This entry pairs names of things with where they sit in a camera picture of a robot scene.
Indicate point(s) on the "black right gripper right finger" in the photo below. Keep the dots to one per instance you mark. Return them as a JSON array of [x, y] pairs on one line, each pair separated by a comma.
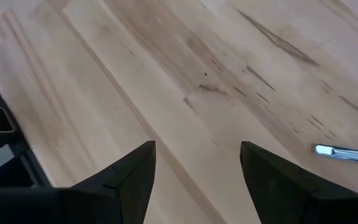
[[306, 208]]

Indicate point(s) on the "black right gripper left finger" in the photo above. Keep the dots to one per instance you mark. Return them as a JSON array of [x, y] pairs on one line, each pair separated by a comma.
[[73, 207]]

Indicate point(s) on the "silver socket extension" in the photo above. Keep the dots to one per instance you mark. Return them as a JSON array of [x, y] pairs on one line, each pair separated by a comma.
[[346, 154]]

